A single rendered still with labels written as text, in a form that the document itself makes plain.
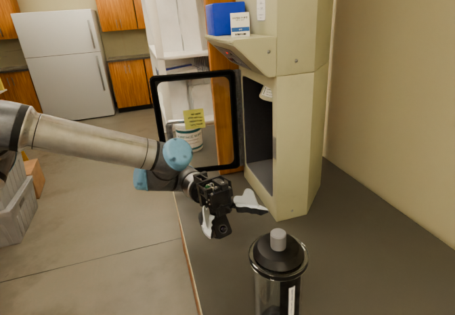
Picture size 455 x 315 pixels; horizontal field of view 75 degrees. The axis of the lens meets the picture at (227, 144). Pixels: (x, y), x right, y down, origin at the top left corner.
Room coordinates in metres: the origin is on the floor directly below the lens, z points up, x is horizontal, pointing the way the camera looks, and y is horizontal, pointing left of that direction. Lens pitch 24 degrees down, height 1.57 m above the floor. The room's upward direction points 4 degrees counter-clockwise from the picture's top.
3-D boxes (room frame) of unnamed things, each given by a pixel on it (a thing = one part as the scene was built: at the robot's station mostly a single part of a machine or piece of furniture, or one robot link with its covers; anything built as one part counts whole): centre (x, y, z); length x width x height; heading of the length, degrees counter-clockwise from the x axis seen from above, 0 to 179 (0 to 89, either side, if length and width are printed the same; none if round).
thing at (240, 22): (0.87, -0.06, 1.54); 0.05 x 0.05 x 0.06; 88
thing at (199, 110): (1.06, 0.11, 1.19); 0.30 x 0.01 x 0.40; 95
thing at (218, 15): (1.00, -0.02, 1.55); 0.10 x 0.10 x 0.09; 15
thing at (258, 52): (0.91, -0.04, 1.46); 0.32 x 0.12 x 0.10; 15
